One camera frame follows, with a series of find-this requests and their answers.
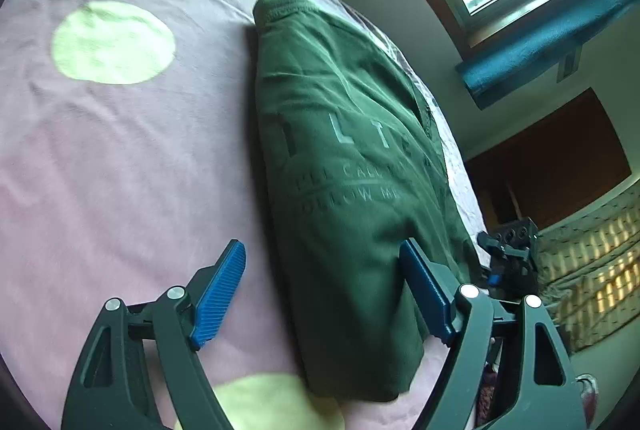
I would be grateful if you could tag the patterned yellowish cloth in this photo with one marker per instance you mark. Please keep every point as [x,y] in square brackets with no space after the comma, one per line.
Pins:
[595,260]

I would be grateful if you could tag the dark red object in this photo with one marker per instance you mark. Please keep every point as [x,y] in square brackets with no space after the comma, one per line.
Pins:
[587,392]

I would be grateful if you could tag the teal curtain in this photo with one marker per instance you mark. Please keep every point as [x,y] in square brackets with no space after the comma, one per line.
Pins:
[540,50]

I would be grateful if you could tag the grey wall bracket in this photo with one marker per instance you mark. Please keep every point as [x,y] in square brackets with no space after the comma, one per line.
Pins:
[569,63]

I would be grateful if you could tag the brown wooden cabinet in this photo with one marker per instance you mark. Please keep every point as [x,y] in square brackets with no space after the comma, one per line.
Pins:
[550,160]

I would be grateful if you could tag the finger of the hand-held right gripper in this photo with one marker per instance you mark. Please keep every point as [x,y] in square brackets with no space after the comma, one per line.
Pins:
[487,242]

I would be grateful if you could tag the dark green sweater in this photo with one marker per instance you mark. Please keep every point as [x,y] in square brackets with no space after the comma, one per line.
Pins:
[350,150]

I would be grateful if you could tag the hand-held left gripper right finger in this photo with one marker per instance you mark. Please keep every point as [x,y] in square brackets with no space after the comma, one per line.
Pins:
[425,287]

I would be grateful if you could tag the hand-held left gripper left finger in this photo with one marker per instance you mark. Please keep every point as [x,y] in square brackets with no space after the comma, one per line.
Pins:
[218,297]

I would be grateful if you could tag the pink bed sheet green dots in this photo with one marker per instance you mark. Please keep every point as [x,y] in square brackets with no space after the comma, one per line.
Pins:
[125,160]

